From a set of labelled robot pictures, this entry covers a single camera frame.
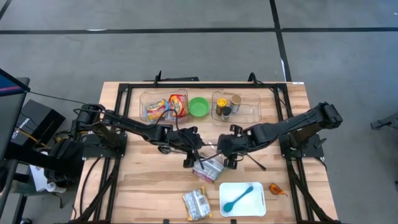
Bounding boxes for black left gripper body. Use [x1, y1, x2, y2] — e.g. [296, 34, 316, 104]
[174, 126, 206, 155]

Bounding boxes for black-lid spice jar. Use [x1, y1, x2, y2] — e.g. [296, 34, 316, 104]
[220, 106, 233, 121]

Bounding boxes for blue yellow ramen packet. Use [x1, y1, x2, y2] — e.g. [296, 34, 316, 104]
[146, 98, 168, 123]

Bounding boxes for clear plastic bin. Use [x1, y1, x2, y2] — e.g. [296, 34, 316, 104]
[139, 88, 190, 124]
[210, 90, 262, 127]

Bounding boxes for black flat bar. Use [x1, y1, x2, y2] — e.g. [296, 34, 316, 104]
[143, 77, 200, 83]

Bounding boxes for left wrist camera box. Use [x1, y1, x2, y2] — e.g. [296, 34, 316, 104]
[178, 126, 198, 138]

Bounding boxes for yellow white ramen packet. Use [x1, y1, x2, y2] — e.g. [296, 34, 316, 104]
[182, 185, 213, 221]

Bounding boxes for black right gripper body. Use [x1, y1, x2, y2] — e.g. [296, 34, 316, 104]
[217, 132, 249, 158]

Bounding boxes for tan-lid spice jar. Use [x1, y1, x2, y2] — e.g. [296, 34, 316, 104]
[229, 94, 243, 113]

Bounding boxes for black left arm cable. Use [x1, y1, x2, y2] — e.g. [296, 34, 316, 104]
[154, 108, 184, 133]

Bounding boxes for orange red ramen packet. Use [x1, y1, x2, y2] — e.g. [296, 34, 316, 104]
[167, 93, 190, 118]

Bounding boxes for teal plastic spoon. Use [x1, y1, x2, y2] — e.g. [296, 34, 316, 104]
[223, 185, 254, 213]

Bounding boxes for black flat monitor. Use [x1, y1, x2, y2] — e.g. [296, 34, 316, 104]
[0, 68, 31, 159]

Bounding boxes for white plastic tray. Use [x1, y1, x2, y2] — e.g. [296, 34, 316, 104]
[218, 182, 267, 218]

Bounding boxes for green plastic bowl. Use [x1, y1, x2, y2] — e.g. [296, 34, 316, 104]
[188, 96, 210, 118]

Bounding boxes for yellow-lid spice jar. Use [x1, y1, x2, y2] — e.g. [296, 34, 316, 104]
[216, 97, 228, 116]

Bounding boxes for yellow cable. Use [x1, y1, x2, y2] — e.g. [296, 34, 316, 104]
[18, 129, 47, 147]

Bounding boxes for black bag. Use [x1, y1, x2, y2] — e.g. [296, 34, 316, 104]
[43, 138, 85, 184]

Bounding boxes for white paper bag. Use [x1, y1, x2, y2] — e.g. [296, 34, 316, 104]
[29, 164, 68, 194]

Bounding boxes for black stand foot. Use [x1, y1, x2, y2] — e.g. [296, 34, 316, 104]
[369, 111, 398, 131]

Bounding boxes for black box white logo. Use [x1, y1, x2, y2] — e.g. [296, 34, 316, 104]
[11, 99, 66, 147]

